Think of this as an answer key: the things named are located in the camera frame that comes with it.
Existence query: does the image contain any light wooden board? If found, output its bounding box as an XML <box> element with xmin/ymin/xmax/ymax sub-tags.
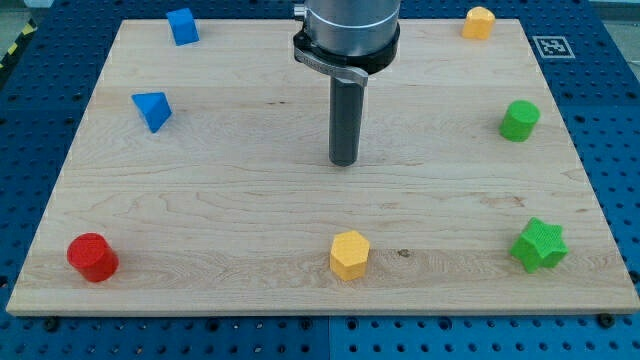
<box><xmin>7</xmin><ymin>19</ymin><xmax>639</xmax><ymax>317</ymax></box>

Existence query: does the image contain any white fiducial marker tag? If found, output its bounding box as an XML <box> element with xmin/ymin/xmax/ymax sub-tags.
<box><xmin>533</xmin><ymin>35</ymin><xmax>575</xmax><ymax>59</ymax></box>

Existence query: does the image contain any blue triangular prism block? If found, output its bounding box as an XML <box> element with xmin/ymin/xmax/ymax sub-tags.
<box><xmin>131</xmin><ymin>92</ymin><xmax>172</xmax><ymax>133</ymax></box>

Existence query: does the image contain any red cylinder block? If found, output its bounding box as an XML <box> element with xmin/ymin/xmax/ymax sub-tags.
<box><xmin>66</xmin><ymin>233</ymin><xmax>119</xmax><ymax>282</ymax></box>

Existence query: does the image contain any green star block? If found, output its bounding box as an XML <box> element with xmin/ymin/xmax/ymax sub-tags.
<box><xmin>509</xmin><ymin>217</ymin><xmax>569</xmax><ymax>273</ymax></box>

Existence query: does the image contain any blue cube block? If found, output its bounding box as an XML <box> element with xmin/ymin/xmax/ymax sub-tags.
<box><xmin>166</xmin><ymin>8</ymin><xmax>199</xmax><ymax>46</ymax></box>

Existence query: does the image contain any yellow hexagon block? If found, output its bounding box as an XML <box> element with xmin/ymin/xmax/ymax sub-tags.
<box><xmin>329</xmin><ymin>230</ymin><xmax>370</xmax><ymax>281</ymax></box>

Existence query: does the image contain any black bolt right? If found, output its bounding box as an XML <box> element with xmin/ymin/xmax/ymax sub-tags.
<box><xmin>597</xmin><ymin>313</ymin><xmax>616</xmax><ymax>329</ymax></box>

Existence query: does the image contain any black bolt left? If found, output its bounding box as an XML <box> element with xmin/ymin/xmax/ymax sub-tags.
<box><xmin>42</xmin><ymin>317</ymin><xmax>60</xmax><ymax>333</ymax></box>

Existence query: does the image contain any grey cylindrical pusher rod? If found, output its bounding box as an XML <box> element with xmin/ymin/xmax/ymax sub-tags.
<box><xmin>329</xmin><ymin>78</ymin><xmax>364</xmax><ymax>166</ymax></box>

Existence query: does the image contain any yellow pentagon block top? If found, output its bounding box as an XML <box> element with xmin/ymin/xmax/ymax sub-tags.
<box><xmin>461</xmin><ymin>6</ymin><xmax>496</xmax><ymax>40</ymax></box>

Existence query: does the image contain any green cylinder block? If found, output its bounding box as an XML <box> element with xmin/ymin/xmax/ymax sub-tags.
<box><xmin>499</xmin><ymin>100</ymin><xmax>541</xmax><ymax>142</ymax></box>

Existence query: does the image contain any black bolt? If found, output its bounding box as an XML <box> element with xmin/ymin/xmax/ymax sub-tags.
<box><xmin>42</xmin><ymin>317</ymin><xmax>60</xmax><ymax>333</ymax></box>
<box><xmin>597</xmin><ymin>313</ymin><xmax>616</xmax><ymax>329</ymax></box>

